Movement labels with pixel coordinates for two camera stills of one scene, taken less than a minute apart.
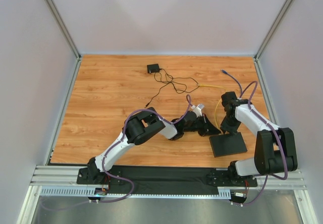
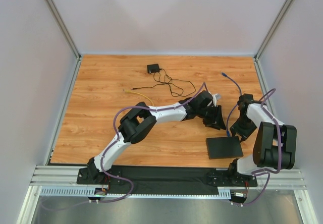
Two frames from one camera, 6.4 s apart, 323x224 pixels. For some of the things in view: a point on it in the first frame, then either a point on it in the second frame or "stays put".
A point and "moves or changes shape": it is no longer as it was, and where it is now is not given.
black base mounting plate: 165,181 stays put
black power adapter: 153,68 stays put
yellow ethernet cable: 218,104 → 132,92
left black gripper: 204,125 → 212,116
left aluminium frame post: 69,39 stays put
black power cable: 169,82 moves or changes shape
